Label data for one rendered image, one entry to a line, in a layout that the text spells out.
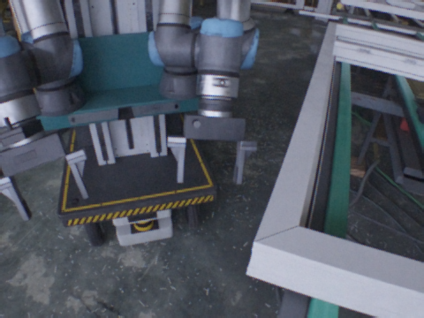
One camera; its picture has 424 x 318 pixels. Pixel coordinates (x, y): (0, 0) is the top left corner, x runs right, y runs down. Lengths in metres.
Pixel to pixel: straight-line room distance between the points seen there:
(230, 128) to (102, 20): 0.77
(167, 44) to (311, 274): 0.60
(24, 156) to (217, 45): 0.44
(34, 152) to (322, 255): 0.53
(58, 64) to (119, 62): 0.47
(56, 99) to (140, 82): 0.34
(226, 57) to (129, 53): 0.63
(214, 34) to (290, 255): 0.44
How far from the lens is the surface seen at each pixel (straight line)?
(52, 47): 0.75
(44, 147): 0.62
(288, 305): 0.39
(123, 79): 1.20
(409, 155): 1.33
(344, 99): 0.89
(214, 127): 0.62
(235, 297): 1.33
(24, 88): 0.61
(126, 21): 1.23
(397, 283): 0.35
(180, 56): 0.73
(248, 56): 1.01
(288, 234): 0.34
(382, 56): 1.28
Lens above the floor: 1.19
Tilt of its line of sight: 38 degrees down
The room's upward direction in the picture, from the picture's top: 3 degrees clockwise
